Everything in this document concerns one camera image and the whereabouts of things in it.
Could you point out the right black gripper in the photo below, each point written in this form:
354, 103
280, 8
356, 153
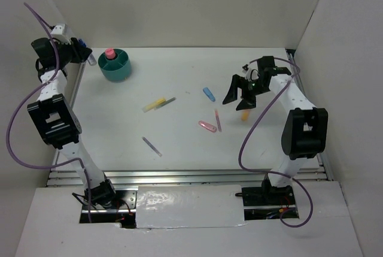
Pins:
232, 94

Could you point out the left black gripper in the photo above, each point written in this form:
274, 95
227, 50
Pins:
82, 53

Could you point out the clear glue bottle blue cap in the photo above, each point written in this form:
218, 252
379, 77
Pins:
91, 59

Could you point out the orange highlighter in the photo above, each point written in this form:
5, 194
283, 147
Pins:
245, 115

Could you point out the yellow highlighter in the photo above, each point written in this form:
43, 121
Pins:
153, 105

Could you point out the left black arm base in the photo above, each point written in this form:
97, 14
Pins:
108, 205

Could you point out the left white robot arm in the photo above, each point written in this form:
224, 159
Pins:
55, 120

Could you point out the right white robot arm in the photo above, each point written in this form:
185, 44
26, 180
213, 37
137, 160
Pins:
305, 130

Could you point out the blue highlighter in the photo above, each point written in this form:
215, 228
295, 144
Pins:
209, 94

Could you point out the pink purple pen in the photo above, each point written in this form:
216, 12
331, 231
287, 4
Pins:
218, 120

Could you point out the teal round compartment container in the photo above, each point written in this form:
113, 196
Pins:
115, 70

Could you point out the pink clear highlighter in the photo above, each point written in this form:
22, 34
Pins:
207, 126

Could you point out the green grey pen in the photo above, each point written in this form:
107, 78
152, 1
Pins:
165, 103

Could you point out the purple grey pen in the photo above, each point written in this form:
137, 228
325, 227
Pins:
151, 146

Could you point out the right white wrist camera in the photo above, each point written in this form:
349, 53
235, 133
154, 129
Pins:
251, 73

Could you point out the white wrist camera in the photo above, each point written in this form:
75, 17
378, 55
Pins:
62, 33
251, 73

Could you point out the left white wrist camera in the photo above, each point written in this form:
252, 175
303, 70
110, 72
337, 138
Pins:
62, 33

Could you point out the aluminium front rail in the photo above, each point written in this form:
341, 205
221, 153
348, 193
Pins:
125, 178

